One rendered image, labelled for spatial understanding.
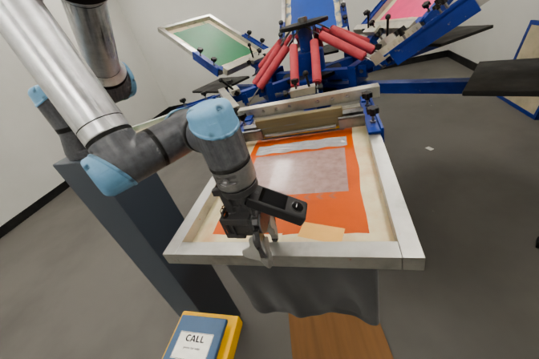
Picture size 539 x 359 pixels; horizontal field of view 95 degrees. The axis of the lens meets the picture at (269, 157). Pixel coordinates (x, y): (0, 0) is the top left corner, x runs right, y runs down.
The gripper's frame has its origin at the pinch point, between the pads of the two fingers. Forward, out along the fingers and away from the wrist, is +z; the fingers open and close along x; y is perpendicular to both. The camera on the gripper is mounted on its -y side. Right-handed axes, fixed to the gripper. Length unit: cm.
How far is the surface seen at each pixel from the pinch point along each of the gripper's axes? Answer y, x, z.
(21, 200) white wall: 380, -129, 76
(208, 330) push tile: 9.8, 16.4, 1.2
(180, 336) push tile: 15.1, 17.8, 1.1
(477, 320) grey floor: -66, -37, 98
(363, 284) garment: -18.2, -7.3, 23.3
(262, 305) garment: 16.1, -7.9, 40.3
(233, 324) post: 6.3, 14.2, 2.9
